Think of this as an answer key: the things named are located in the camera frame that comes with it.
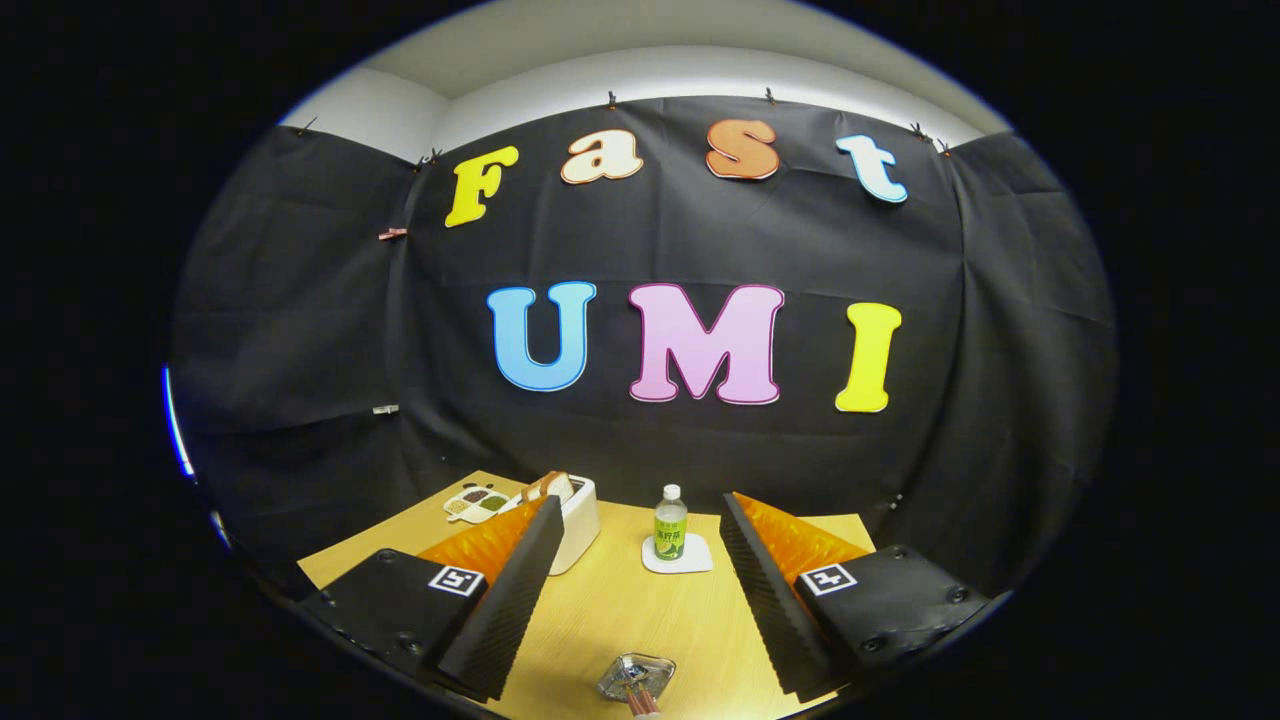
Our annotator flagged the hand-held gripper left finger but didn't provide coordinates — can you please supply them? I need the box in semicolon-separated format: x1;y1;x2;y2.
300;494;566;703

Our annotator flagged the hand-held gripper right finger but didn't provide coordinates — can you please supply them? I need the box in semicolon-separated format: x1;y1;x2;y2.
720;491;993;704

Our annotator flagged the white square coaster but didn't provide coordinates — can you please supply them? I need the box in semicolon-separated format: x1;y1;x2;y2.
641;533;715;575

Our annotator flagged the white toaster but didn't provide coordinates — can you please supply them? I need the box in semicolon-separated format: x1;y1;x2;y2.
497;475;602;577

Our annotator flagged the white divided snack dish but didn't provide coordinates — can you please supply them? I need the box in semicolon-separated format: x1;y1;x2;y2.
443;484;511;525

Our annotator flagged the metal perforated basket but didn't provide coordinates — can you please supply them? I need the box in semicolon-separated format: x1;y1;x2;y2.
597;653;677;704

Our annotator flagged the green label drink bottle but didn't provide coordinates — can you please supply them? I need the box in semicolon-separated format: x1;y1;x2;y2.
654;484;689;561

